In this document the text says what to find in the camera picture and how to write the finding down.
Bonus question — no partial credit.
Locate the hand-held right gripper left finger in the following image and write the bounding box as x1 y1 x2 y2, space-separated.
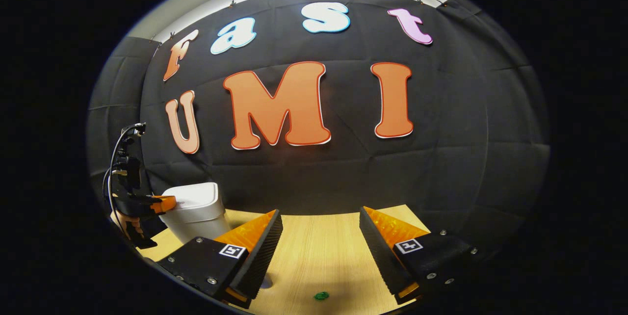
157 209 284 309

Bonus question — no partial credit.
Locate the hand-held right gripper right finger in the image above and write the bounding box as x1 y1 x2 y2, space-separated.
359 206 479 306

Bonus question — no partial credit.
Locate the white desktop garbage bin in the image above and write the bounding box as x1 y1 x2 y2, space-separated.
159 182 232 245

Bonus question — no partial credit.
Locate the wooden desktop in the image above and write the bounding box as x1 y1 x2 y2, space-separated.
110 205 432 315

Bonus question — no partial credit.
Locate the black backdrop cloth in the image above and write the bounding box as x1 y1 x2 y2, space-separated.
86 0 551 262

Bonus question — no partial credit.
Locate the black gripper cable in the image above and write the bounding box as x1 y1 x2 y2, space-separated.
102 125 144 237

